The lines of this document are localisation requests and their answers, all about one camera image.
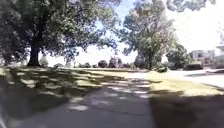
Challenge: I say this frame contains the large dark-trunked tree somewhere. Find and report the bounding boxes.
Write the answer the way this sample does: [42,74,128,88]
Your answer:
[0,0,121,68]

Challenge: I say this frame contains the row of dark bushes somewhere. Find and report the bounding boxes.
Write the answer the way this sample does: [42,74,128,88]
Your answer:
[53,56,148,70]

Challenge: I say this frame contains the pale building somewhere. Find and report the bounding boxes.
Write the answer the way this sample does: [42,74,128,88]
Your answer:
[189,44,224,68]

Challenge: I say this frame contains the pale road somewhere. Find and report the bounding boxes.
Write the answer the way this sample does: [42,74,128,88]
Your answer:
[166,68,224,89]

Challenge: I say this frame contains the dry grass lawn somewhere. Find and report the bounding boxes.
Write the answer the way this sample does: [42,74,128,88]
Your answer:
[0,65,141,118]

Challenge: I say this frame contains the dry grass strip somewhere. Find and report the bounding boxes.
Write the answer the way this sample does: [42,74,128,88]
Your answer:
[96,69,224,98]

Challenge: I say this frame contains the grey paved path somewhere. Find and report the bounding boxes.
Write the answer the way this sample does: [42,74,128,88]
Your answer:
[6,71,224,128]

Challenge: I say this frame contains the small round tree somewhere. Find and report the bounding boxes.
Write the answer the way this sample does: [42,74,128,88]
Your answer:
[165,43,193,70]

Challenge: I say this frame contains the dark hedge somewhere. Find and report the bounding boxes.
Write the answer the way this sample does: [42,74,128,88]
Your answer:
[183,62,204,71]

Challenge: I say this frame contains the tall leafy tree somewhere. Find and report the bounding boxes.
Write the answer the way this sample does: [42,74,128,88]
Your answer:
[119,0,179,70]

